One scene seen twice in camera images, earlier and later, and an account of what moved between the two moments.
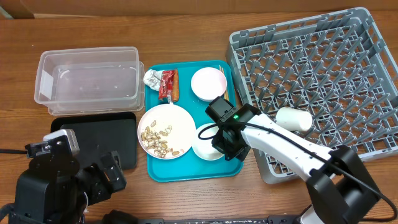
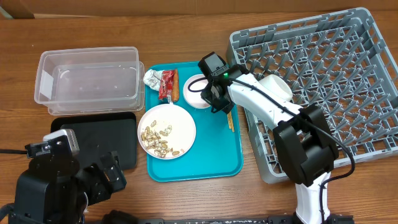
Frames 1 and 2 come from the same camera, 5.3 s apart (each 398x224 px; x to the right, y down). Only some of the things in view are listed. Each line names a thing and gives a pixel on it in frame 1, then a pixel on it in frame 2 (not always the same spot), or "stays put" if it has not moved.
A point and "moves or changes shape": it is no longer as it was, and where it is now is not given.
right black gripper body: (233, 148) → (221, 102)
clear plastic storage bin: (91, 80) stays put
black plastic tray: (99, 132) stays put
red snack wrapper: (166, 84) stays put
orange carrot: (175, 87) stays put
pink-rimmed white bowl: (208, 83) moves or changes shape
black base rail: (270, 219) stays put
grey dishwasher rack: (333, 73) stays put
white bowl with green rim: (201, 142) → (277, 84)
